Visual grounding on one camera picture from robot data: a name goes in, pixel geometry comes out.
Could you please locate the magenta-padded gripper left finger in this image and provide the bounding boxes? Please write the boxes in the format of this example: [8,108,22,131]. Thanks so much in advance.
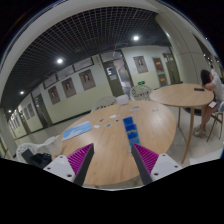
[43,142,95,187]

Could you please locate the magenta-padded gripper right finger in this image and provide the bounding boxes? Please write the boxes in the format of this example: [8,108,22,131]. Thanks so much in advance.
[130,142,184,186]

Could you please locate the clear bottle with blue label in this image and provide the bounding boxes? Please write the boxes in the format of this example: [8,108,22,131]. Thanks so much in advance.
[114,94,142,157]

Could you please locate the black bag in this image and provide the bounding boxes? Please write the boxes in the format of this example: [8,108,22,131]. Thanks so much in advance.
[21,148,53,170]

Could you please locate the light blue paper booklet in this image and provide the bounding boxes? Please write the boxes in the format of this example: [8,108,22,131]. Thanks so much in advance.
[61,120,93,142]

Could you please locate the white plastic lattice chair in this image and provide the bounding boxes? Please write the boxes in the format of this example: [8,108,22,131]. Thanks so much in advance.
[129,84,155,102]
[91,95,118,113]
[14,142,44,164]

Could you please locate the wooden chair with white seat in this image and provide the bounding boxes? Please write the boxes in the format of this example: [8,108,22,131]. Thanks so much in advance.
[206,101,224,143]

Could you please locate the round wooden side table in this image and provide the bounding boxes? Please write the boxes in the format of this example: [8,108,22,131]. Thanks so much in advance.
[148,82,215,165]

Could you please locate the person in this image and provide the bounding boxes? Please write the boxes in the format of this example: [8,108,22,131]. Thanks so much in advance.
[193,64,224,138]

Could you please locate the door with red poster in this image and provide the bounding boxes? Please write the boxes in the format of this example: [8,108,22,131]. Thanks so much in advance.
[152,57,169,88]

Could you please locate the grey doorway with notices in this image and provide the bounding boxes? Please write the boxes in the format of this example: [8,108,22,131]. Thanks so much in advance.
[100,50,132,98]

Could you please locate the round ceiling lights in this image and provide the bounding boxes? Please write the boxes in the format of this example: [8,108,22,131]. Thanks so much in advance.
[18,33,141,96]

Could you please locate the framed wall portraits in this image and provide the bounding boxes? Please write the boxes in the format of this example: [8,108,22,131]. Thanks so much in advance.
[8,54,150,131]

